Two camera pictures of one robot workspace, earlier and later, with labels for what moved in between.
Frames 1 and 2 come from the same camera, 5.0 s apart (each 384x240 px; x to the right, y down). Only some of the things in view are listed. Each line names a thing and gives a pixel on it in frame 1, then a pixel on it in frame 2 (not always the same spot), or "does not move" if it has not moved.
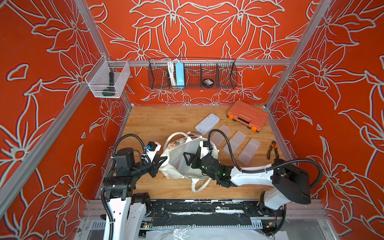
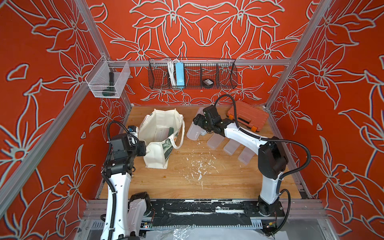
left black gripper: x=155 y=165 → x=141 y=145
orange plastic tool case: x=253 y=118 does not move
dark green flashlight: x=110 y=90 does not move
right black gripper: x=190 y=159 → x=201 y=119
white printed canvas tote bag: x=176 y=165 → x=159 y=129
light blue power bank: x=179 y=73 does not move
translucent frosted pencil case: x=217 y=137 does not move
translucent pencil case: x=249 y=150 does not move
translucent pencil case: x=235 y=142 does not move
